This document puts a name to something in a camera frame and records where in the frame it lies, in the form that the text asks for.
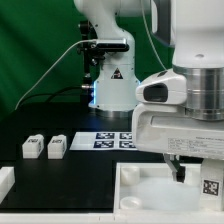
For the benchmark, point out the black camera stand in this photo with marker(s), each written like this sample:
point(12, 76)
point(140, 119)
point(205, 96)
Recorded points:
point(87, 32)

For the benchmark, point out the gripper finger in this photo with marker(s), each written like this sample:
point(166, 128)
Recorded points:
point(178, 171)

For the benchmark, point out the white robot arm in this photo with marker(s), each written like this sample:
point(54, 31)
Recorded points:
point(195, 30)

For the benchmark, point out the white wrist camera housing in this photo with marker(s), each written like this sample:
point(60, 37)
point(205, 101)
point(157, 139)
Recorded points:
point(165, 87)

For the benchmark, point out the white marker sheet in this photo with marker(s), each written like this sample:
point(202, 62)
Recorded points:
point(102, 141)

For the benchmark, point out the white left obstacle block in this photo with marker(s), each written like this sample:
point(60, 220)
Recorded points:
point(7, 180)

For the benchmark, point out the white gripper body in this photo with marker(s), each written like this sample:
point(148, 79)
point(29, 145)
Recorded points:
point(167, 130)

